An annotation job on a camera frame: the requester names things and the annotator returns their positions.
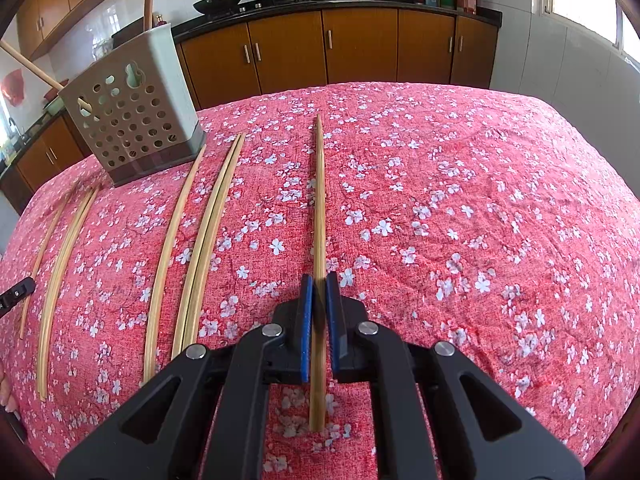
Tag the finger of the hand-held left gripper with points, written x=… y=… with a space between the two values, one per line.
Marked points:
x=17 y=292

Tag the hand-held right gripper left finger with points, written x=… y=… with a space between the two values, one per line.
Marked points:
x=306 y=330

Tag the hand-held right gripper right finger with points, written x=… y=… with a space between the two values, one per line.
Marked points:
x=334 y=330

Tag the grey perforated chopstick holder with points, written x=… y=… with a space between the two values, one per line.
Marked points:
x=160 y=75

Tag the brown wooden side cabinet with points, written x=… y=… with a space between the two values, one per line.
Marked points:
x=45 y=150

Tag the red floral tablecloth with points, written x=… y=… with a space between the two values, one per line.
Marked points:
x=450 y=210

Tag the green basin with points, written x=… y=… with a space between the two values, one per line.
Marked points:
x=54 y=106

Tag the brown wooden base cabinet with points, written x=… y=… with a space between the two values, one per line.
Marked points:
x=360 y=45

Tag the gas stove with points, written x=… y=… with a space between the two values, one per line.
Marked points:
x=280 y=2

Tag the red wall ornament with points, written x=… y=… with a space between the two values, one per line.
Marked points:
x=14 y=87

